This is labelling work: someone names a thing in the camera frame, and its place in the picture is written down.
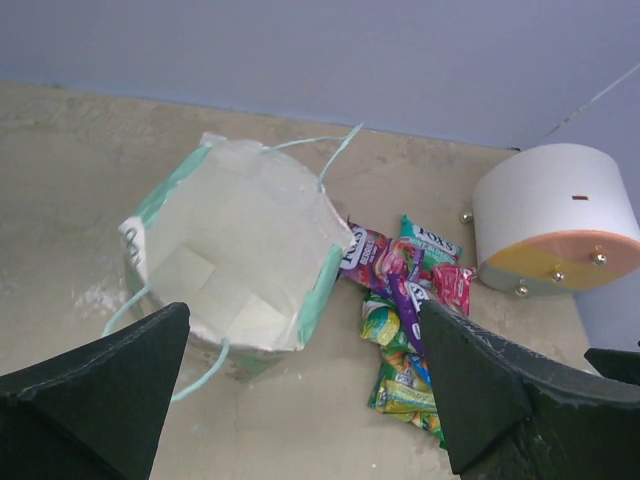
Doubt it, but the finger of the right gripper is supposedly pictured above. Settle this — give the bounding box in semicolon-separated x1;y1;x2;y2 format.
584;347;640;385

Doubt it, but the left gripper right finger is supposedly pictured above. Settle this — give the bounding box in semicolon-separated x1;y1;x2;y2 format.
420;301;639;479

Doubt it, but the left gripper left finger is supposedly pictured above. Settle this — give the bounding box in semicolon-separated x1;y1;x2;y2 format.
1;303;190;479

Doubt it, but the blue candy packet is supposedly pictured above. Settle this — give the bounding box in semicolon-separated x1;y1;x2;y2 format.
404;353;432;387

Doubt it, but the green yellow candy packet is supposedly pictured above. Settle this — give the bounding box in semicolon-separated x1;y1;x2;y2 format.
368;347;447;449

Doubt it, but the pink candy packet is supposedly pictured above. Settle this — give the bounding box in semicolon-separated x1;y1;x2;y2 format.
432;264;476;316

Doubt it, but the purple berry candy packet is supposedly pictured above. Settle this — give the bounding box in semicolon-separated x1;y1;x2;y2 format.
388;274;434;357
340;222;425;297

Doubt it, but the teal mint candy packet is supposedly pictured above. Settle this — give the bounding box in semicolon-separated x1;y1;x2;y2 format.
400;215;463;288

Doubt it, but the green paper gift bag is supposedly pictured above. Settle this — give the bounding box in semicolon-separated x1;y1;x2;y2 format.
104;132;355;383

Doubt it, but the round mini drawer cabinet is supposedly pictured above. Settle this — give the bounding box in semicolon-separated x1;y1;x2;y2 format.
471;143;639;297

